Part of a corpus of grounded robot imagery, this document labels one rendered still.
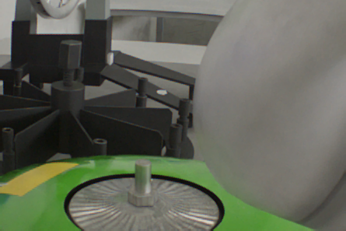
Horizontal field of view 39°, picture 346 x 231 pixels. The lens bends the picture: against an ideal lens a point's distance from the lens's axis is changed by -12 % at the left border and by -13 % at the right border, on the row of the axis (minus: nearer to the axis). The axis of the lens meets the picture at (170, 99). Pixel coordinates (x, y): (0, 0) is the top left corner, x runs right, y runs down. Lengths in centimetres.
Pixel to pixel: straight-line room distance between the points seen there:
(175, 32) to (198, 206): 472
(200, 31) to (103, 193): 468
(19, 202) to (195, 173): 14
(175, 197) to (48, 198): 9
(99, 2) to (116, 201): 73
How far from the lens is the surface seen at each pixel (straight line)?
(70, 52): 70
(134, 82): 101
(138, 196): 33
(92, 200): 35
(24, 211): 34
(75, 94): 71
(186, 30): 503
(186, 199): 36
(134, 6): 274
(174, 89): 123
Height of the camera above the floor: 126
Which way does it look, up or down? 17 degrees down
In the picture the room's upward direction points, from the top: 2 degrees clockwise
